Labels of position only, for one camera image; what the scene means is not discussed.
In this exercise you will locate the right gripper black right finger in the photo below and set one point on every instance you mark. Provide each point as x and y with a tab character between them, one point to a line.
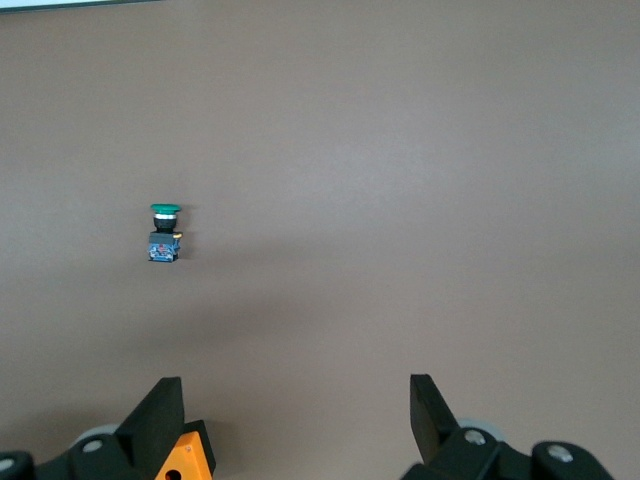
432	430

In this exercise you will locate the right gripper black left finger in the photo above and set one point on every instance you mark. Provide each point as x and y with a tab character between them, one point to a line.
150	430

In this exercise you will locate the green mushroom push button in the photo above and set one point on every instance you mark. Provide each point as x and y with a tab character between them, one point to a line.
164	235

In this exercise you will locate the orange button enclosure box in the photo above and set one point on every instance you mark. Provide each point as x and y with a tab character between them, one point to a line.
186	450

